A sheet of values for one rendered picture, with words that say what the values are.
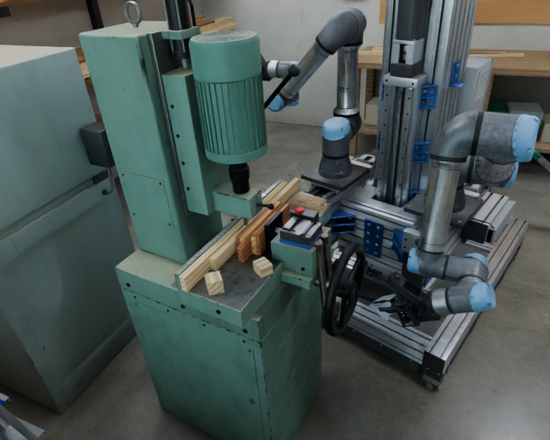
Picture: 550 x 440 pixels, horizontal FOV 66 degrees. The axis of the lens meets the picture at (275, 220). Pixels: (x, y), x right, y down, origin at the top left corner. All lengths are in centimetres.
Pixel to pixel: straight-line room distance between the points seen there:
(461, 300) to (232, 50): 87
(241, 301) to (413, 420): 111
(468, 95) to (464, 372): 122
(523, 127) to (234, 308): 85
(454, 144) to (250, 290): 66
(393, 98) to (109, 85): 103
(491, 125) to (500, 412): 131
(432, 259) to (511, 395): 104
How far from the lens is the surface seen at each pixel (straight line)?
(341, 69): 189
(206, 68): 109
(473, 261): 135
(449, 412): 209
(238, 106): 110
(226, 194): 128
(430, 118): 180
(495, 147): 122
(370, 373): 214
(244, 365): 143
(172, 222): 138
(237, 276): 123
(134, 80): 123
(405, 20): 168
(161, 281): 143
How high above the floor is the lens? 168
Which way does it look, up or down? 32 degrees down
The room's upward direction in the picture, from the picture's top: 4 degrees counter-clockwise
